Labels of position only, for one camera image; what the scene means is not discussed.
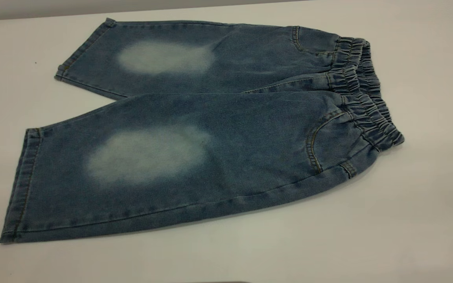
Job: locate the blue denim pants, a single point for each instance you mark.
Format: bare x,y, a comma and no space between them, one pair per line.
230,129

